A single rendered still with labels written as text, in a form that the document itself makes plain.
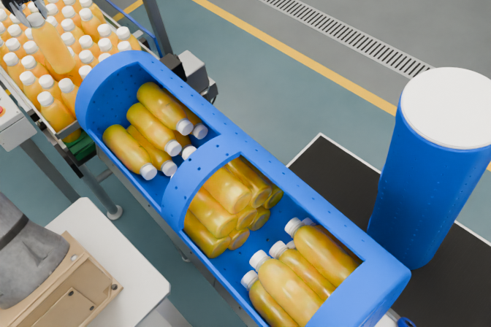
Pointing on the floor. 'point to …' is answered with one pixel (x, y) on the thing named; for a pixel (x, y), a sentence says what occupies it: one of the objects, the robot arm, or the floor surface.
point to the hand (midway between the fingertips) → (34, 18)
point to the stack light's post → (153, 12)
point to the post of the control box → (50, 169)
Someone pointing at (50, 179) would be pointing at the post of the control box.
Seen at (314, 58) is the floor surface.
